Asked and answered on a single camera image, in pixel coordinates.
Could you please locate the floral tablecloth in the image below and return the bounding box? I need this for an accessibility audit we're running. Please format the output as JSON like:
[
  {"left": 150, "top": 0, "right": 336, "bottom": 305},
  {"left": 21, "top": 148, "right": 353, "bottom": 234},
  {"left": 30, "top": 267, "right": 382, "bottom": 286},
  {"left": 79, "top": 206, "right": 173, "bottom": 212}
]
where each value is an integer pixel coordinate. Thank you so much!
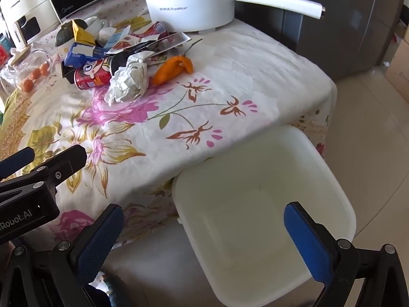
[{"left": 0, "top": 16, "right": 337, "bottom": 244}]

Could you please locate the blue white wrapper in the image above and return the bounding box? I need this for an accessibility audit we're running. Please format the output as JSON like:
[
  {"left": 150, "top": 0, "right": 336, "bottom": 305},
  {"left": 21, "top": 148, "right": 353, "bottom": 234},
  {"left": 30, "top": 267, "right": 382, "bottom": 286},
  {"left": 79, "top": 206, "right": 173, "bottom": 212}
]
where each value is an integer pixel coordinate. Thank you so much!
[{"left": 104, "top": 26, "right": 131, "bottom": 51}]

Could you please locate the light blue drink carton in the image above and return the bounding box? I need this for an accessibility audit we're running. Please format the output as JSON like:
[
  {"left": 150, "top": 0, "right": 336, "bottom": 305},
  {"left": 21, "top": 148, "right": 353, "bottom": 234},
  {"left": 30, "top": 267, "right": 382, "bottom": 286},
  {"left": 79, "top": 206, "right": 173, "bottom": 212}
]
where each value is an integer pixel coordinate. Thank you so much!
[{"left": 64, "top": 41, "right": 107, "bottom": 68}]

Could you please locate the white paper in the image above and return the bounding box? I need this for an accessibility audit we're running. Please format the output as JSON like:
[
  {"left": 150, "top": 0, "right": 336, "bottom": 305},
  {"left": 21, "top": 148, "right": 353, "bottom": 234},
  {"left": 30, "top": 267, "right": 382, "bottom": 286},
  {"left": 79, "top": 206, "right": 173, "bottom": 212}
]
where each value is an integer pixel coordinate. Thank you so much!
[{"left": 105, "top": 53, "right": 149, "bottom": 104}]

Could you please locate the cream air fryer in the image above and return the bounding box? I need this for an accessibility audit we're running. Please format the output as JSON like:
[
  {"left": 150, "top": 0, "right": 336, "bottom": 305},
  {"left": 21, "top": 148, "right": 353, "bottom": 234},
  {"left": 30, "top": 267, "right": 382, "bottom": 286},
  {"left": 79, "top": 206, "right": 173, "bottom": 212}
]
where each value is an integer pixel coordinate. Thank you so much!
[{"left": 0, "top": 0, "right": 61, "bottom": 50}]

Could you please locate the yellow snack packet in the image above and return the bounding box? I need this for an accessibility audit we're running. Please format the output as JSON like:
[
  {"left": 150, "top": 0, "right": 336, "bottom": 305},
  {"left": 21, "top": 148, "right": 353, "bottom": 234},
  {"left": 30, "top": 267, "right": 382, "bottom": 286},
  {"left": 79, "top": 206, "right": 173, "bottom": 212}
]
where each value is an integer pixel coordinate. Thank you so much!
[{"left": 71, "top": 19, "right": 96, "bottom": 46}]

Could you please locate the small-flower print cloth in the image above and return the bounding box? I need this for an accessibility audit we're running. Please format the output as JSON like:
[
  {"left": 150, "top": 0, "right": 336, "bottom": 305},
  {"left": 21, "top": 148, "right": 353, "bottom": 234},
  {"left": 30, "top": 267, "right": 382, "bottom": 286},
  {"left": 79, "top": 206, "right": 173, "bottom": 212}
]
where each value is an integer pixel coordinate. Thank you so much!
[{"left": 32, "top": 0, "right": 151, "bottom": 55}]

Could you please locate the brown cardboard box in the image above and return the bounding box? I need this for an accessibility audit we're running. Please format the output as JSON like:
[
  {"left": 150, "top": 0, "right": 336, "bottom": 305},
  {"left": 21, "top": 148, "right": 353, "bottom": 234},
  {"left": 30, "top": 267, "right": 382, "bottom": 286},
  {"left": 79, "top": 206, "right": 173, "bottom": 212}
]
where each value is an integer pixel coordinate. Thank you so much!
[{"left": 385, "top": 37, "right": 409, "bottom": 85}]

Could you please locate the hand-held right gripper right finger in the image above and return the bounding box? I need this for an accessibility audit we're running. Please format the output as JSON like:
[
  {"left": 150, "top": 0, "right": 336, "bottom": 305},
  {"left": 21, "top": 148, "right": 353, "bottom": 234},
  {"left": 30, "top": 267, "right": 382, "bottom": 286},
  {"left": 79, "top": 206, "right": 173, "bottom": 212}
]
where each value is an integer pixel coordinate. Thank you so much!
[{"left": 284, "top": 201, "right": 409, "bottom": 307}]

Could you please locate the wrinkled orange pepper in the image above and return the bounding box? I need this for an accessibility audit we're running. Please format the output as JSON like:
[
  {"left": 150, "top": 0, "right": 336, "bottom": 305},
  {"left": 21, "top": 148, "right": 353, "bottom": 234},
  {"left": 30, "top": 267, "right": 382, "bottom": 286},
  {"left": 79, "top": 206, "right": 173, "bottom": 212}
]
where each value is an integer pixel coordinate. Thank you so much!
[{"left": 152, "top": 38, "right": 203, "bottom": 86}]

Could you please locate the white plastic bin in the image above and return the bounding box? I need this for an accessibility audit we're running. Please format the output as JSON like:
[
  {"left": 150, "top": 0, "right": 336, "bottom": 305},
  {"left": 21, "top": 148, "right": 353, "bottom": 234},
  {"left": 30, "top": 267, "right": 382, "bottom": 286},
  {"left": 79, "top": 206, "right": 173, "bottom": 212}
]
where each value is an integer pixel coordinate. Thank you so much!
[{"left": 172, "top": 125, "right": 357, "bottom": 307}]

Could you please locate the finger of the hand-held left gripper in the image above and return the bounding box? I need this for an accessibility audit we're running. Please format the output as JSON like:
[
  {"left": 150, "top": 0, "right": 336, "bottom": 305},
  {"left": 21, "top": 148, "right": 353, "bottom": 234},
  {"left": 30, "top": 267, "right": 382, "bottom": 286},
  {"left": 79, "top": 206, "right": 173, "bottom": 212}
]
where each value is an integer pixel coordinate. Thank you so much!
[
  {"left": 19, "top": 145, "right": 87, "bottom": 189},
  {"left": 0, "top": 147, "right": 35, "bottom": 181}
]

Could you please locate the red cartoon drink can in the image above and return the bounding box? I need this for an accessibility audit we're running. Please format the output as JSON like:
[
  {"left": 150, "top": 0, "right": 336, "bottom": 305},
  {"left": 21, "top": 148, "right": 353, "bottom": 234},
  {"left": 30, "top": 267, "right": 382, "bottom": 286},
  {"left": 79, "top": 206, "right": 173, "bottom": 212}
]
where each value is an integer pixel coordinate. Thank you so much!
[{"left": 74, "top": 56, "right": 120, "bottom": 90}]

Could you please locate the silver foil wrapper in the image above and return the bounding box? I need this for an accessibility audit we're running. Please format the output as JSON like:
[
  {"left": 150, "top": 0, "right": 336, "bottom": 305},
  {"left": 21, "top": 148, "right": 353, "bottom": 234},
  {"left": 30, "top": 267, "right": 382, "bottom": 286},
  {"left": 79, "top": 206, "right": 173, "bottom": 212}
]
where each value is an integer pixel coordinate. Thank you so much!
[{"left": 105, "top": 31, "right": 192, "bottom": 59}]

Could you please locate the glass jar with wooden lid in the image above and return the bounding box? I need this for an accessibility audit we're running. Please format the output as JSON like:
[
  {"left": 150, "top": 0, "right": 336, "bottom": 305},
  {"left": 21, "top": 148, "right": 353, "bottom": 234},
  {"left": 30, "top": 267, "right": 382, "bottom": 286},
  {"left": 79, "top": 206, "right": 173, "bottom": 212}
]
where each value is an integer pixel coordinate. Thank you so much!
[{"left": 0, "top": 47, "right": 54, "bottom": 92}]

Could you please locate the dark green pumpkin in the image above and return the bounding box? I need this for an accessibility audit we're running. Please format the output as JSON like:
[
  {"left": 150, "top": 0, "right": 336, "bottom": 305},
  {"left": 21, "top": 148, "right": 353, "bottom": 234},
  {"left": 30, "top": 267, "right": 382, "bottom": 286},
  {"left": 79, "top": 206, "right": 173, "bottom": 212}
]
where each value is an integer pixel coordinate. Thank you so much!
[{"left": 55, "top": 21, "right": 87, "bottom": 48}]

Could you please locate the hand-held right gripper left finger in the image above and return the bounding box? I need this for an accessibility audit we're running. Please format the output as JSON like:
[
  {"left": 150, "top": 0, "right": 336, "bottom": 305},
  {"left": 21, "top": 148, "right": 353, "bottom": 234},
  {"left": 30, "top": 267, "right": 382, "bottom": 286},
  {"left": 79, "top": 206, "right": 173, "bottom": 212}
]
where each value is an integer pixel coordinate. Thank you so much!
[{"left": 0, "top": 203, "right": 124, "bottom": 307}]

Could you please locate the white electric cooking pot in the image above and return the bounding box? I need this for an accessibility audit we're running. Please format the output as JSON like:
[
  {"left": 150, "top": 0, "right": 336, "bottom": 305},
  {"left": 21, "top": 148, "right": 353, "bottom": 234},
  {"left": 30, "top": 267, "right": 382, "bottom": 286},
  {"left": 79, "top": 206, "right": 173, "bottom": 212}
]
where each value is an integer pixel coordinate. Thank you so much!
[{"left": 140, "top": 0, "right": 327, "bottom": 33}]

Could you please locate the grey refrigerator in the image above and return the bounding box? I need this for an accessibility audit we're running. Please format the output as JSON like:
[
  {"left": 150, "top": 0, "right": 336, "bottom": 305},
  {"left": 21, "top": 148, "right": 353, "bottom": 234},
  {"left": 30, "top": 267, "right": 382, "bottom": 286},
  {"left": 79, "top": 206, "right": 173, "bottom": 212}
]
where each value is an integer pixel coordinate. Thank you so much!
[{"left": 235, "top": 0, "right": 408, "bottom": 80}]

